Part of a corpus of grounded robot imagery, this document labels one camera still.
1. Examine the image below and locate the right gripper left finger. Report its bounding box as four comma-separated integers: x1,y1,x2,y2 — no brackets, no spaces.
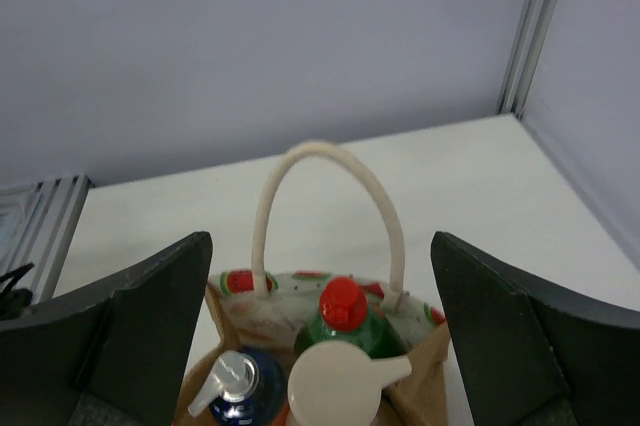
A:
1,232,213,425

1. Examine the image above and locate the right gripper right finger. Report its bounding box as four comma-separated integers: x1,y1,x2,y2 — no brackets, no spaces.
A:
430,231,639,425

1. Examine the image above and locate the orange blue spray bottle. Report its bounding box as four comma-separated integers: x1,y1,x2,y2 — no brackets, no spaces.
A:
188,346,289,426

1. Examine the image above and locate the green dish soap bottle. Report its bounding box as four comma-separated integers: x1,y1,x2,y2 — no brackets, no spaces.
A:
294,277,408,359

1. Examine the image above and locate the beige pump lotion bottle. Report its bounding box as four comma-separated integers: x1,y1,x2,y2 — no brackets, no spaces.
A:
287,341,412,426

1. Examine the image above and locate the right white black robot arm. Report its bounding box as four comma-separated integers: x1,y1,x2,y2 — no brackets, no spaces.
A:
1,232,639,425

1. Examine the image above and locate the right side aluminium rail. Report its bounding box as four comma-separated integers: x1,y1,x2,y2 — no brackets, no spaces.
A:
1,175,91,303

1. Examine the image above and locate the left aluminium frame post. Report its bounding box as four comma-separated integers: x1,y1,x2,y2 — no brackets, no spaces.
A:
497,0,558,119

